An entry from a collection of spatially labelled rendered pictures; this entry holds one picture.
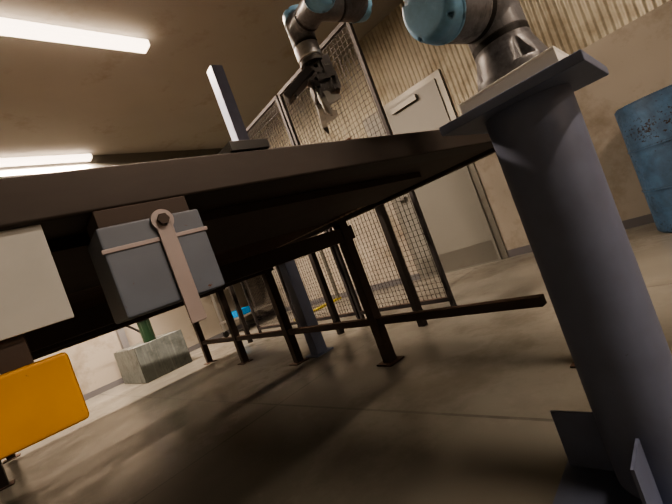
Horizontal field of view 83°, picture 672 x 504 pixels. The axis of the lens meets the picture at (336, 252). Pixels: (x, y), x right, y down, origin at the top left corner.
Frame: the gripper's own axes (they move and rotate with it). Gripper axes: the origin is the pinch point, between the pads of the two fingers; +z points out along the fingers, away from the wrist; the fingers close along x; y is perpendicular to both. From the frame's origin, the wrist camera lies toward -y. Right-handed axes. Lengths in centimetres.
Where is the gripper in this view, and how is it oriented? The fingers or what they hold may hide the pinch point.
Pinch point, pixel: (328, 126)
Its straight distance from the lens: 118.4
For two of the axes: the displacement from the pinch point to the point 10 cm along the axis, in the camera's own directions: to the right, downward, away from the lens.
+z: 3.5, 9.4, 0.0
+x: -0.8, 0.3, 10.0
